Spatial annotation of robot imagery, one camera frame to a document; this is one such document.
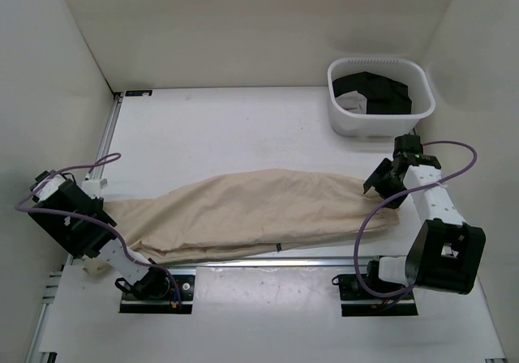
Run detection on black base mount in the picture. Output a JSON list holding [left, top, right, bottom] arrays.
[[332, 259, 418, 317], [114, 268, 195, 314]]

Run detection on white front cover plate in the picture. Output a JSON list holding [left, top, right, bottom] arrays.
[[41, 266, 504, 362]]

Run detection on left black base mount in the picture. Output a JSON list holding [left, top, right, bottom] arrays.
[[114, 268, 195, 314]]

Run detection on black trousers in basket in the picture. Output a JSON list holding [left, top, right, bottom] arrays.
[[332, 71, 412, 115]]

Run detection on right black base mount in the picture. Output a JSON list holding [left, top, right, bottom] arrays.
[[332, 259, 418, 317]]

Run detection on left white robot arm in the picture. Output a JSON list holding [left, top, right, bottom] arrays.
[[28, 171, 175, 300]]

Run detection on white plastic basket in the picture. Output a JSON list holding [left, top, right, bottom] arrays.
[[327, 57, 435, 137]]

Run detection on beige trousers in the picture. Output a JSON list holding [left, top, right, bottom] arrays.
[[104, 169, 381, 264]]

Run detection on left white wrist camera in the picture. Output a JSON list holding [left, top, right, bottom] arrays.
[[81, 178, 108, 199]]

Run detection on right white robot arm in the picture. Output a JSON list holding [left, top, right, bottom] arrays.
[[355, 134, 486, 298]]

